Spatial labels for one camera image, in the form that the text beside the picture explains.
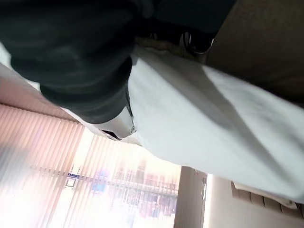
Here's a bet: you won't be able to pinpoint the right robot hand black cloth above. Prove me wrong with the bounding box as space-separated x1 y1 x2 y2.
0 0 236 141

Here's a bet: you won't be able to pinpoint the white bed sheet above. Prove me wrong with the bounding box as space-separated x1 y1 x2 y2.
122 44 304 207

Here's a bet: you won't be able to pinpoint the brown bed cover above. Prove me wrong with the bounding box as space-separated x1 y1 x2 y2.
203 0 304 106

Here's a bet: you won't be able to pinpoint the pale pink vertical blinds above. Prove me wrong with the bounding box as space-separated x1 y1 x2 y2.
0 102 181 228

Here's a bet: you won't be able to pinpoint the beige door panel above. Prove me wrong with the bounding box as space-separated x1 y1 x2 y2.
172 165 209 228

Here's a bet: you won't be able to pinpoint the beige padded headboard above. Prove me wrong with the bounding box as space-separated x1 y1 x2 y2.
230 180 299 217

